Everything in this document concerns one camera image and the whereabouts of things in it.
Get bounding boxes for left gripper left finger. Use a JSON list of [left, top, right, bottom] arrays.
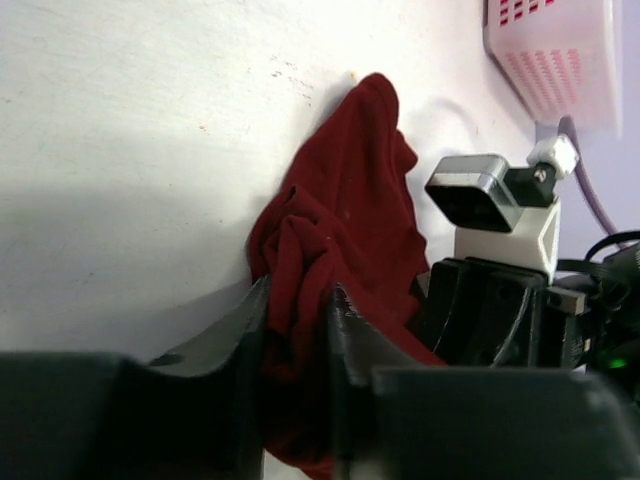
[[1, 278, 270, 479]]

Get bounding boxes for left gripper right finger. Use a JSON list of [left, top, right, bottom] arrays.
[[327, 287, 639, 479]]

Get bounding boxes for dark red t-shirt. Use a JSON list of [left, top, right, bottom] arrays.
[[248, 73, 438, 479]]

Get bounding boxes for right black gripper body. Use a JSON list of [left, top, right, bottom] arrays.
[[419, 258, 639, 369]]

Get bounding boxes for white plastic basket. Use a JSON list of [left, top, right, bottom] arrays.
[[484, 0, 623, 134]]

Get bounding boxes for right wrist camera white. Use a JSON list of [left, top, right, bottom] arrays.
[[425, 134, 579, 280]]

